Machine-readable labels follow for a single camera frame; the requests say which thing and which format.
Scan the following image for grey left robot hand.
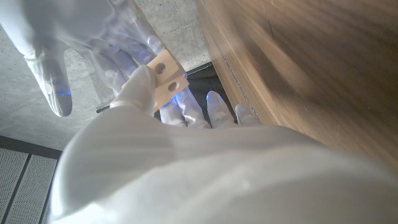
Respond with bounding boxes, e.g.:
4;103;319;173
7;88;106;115
48;64;398;224

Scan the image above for wooden block with holes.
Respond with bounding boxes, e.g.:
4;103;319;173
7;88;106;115
146;49;190;112

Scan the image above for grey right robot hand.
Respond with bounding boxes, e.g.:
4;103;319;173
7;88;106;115
0;0;167;118

